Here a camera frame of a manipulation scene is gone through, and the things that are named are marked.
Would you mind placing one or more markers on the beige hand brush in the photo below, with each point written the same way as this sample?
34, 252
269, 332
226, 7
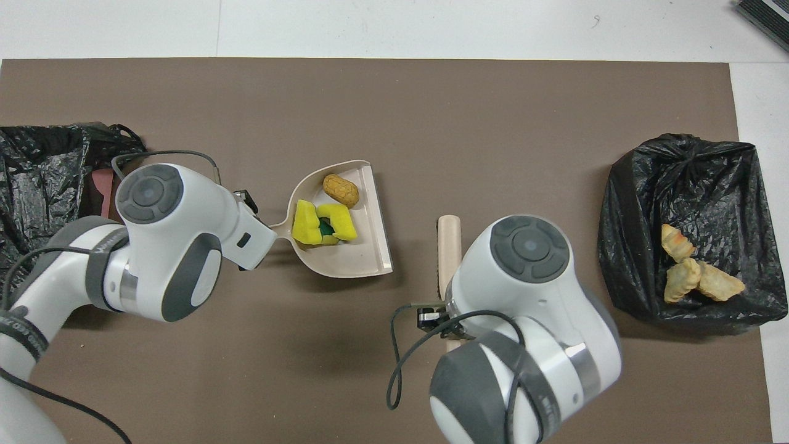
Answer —
449, 246

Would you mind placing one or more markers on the beige plastic dustpan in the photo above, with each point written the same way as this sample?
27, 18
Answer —
363, 256

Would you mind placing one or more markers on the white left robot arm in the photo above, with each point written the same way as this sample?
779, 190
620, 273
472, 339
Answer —
172, 246

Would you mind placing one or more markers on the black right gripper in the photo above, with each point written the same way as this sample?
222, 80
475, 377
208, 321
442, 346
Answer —
449, 320

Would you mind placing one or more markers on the yellow sponge piece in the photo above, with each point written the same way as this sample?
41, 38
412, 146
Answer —
323, 240
304, 223
343, 222

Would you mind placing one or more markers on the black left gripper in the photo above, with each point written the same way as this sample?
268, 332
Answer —
248, 200

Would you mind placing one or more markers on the pale fried dumpling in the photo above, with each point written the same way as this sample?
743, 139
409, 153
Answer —
682, 280
722, 283

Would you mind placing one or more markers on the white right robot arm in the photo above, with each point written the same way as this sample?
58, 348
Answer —
530, 308

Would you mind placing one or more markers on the brown fried nugget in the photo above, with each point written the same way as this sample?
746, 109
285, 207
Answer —
341, 190

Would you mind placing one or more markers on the pink trash bin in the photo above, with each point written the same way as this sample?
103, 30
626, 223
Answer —
103, 188

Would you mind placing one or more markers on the golden croissant piece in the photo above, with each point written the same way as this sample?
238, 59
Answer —
677, 242

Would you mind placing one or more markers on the brown table mat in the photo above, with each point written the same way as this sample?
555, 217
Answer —
394, 111

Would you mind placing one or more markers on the dark grey ribbed device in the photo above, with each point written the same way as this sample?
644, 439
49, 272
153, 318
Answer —
767, 18

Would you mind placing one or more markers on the loose black trash bag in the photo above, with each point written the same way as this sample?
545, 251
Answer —
43, 166

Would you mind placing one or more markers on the bin covered by black bag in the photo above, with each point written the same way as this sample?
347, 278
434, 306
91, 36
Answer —
690, 185

